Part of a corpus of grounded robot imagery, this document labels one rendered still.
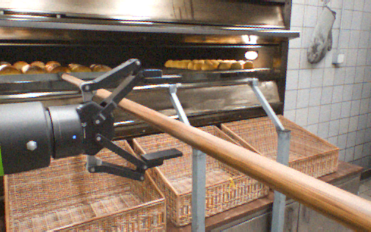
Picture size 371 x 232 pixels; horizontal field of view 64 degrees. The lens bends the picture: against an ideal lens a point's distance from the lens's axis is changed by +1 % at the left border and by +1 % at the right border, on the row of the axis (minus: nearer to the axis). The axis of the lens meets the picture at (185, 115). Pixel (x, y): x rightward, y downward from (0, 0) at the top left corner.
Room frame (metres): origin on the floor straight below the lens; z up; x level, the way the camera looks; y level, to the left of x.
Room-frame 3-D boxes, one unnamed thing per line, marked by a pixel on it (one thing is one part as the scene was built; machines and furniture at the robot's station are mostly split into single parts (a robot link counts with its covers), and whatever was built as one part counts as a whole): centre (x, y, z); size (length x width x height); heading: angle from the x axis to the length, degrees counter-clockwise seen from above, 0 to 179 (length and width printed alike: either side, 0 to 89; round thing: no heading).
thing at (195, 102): (1.67, 0.08, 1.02); 1.79 x 0.11 x 0.19; 122
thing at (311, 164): (1.77, -0.58, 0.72); 0.56 x 0.49 x 0.28; 120
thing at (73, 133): (0.42, 0.15, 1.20); 0.09 x 0.07 x 0.08; 122
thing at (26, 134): (0.39, 0.22, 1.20); 0.12 x 0.06 x 0.09; 32
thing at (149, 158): (0.50, 0.04, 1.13); 0.07 x 0.03 x 0.01; 122
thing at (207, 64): (2.35, -0.18, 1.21); 0.61 x 0.48 x 0.06; 32
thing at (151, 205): (1.14, 0.43, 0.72); 0.56 x 0.49 x 0.28; 121
